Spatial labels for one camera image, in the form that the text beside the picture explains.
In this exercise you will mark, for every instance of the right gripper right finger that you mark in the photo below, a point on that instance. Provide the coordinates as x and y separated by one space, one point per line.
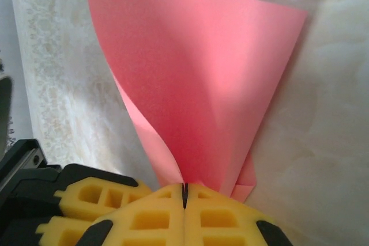
193 223

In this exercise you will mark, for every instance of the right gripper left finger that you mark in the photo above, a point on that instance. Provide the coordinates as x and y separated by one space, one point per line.
173 223

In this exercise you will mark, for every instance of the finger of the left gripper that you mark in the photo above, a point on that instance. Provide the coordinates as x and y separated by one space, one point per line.
95 177
66 228

